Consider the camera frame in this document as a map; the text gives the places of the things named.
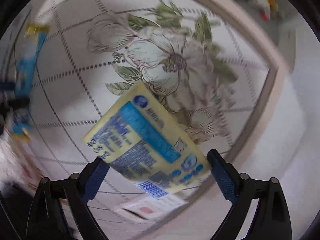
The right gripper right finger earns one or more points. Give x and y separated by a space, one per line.
271 219

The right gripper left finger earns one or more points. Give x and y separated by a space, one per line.
46 217

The yellow blue tissue pack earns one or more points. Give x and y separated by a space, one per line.
139 139

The blue gold snack sachet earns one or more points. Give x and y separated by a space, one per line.
33 40

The white red carton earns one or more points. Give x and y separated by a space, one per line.
146 208

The patterned white tablecloth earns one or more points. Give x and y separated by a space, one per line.
206 61

